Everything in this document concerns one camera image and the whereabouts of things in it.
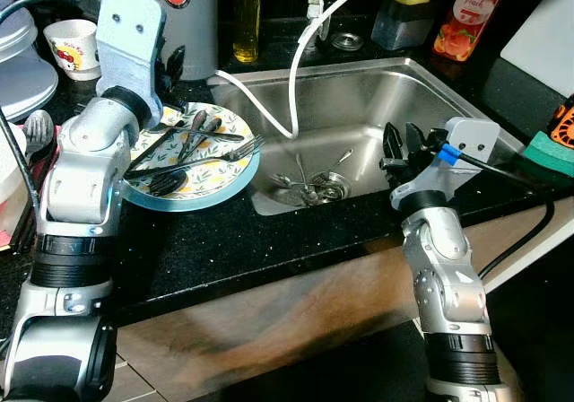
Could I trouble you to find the grey tumbler with red sticker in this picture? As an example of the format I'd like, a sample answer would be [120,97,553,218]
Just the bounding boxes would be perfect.
[143,0,219,82]

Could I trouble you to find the stainless steel sink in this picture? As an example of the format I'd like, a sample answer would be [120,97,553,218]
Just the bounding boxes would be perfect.
[208,57,530,216]

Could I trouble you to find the brownish metal spoon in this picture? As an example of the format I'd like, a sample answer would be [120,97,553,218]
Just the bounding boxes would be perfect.
[178,109,209,162]
[193,115,223,152]

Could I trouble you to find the silver sink drain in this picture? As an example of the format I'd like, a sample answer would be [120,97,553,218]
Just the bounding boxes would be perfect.
[305,170,351,201]

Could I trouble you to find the yellow oil bottle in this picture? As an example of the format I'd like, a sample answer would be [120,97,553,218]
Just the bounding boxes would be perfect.
[232,0,263,64]

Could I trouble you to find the white cartoon print cup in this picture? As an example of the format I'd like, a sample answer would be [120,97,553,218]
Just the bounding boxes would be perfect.
[43,19,100,83]

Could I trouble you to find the dark sponge holder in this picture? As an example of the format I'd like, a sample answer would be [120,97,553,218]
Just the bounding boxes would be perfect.
[371,0,438,51]

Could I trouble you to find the blue rimmed lemon print plate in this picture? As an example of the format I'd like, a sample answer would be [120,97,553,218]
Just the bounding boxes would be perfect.
[123,102,263,213]

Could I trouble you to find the orange peach soap pump bottle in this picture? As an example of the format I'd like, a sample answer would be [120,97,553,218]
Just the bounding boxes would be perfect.
[432,0,517,62]

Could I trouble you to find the green sponge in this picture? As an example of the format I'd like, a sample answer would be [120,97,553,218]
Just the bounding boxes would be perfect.
[522,131,574,177]

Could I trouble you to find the silver spoon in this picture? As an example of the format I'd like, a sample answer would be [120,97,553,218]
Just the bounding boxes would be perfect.
[22,110,57,156]

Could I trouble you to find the orange plastic object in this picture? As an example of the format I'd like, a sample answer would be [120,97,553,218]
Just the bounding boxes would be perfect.
[549,104,574,150]

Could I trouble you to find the white round dish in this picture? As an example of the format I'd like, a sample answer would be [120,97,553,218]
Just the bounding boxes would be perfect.
[0,0,60,122]

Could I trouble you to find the silver faucet stem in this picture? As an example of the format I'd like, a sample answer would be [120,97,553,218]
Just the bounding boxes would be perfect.
[305,0,333,48]

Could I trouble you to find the white cutting board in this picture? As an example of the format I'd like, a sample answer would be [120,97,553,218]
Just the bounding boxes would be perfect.
[500,0,574,98]

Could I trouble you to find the brown cabinet front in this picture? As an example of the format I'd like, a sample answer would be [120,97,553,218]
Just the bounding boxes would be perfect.
[117,200,574,394]

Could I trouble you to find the white plate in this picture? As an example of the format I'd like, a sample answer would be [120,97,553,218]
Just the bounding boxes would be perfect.
[0,124,41,241]

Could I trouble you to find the blue cable tape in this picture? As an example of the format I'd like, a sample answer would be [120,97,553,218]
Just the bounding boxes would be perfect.
[437,144,462,166]

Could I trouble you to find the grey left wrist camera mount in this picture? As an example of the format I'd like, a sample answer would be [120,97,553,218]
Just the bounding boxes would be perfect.
[94,0,169,102]

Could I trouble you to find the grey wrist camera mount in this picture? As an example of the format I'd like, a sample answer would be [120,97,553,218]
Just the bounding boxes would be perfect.
[94,0,169,102]
[392,118,501,207]

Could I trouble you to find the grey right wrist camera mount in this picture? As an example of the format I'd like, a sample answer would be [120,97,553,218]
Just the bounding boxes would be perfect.
[392,118,501,207]

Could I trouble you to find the long dark cutlery handle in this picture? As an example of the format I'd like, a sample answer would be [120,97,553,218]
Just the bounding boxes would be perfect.
[128,119,194,165]

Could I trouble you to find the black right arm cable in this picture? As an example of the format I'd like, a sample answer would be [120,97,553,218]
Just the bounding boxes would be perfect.
[457,151,557,279]

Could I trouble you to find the silver counter ring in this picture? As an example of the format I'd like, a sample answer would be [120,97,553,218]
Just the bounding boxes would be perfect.
[330,31,364,51]

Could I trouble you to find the white hose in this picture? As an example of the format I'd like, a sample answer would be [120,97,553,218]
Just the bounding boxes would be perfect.
[211,0,391,140]

